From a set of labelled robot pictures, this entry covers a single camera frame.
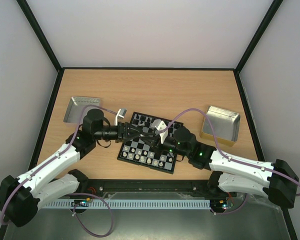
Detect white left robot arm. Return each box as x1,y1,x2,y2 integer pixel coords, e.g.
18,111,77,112
0,105,144,227

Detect light blue cable duct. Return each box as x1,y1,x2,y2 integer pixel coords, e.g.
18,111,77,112
44,199,211,210

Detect pink metal tin box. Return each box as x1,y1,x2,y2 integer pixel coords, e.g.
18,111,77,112
63,96,101,124

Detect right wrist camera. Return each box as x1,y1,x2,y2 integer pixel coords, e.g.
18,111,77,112
150,119,173,145

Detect black silver chess board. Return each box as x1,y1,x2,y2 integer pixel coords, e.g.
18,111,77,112
117,112,177,174

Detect black aluminium frame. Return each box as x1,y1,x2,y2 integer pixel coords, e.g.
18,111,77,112
0,0,298,240

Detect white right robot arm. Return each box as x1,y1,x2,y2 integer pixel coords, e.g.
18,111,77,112
141,127,299,209

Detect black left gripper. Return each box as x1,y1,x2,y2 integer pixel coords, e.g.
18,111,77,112
94,121,143,143

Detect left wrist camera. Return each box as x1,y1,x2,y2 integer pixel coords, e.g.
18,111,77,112
114,108,127,126

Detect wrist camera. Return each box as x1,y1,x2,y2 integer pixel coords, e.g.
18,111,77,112
150,119,173,145
114,108,127,126

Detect yellow metal tin box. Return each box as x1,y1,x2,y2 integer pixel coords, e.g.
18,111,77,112
205,105,241,147

